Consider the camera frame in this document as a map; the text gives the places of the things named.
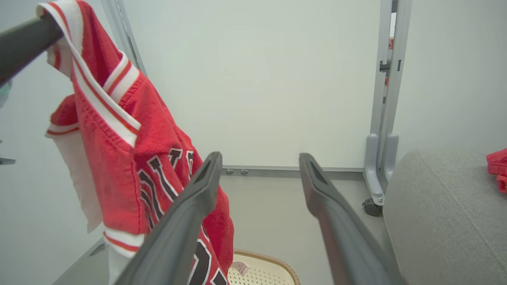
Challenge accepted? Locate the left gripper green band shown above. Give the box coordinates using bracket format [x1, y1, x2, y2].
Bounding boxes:
[0, 16, 64, 108]

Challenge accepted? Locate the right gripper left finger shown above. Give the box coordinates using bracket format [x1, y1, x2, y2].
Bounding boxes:
[114, 152, 223, 285]

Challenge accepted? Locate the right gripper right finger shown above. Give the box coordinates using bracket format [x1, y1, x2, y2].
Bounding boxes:
[299, 153, 408, 285]

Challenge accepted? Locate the red jersey with black letters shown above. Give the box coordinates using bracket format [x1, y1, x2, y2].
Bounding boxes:
[36, 0, 234, 285]

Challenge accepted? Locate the plain red garment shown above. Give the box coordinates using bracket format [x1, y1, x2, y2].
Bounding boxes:
[486, 148, 507, 194]

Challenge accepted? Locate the grey fabric sofa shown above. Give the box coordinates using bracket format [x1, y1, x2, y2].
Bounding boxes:
[382, 148, 507, 285]

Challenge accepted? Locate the black caster wheel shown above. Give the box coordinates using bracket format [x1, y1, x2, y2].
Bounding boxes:
[362, 198, 384, 217]

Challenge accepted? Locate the beige perforated laundry basket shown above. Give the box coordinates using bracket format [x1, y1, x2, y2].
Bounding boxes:
[228, 249, 301, 285]

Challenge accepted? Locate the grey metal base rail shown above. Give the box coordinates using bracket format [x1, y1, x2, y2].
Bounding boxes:
[220, 165, 367, 181]
[51, 237, 109, 285]

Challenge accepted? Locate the grey frame post with foot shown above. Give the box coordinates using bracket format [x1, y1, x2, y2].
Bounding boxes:
[364, 0, 412, 206]

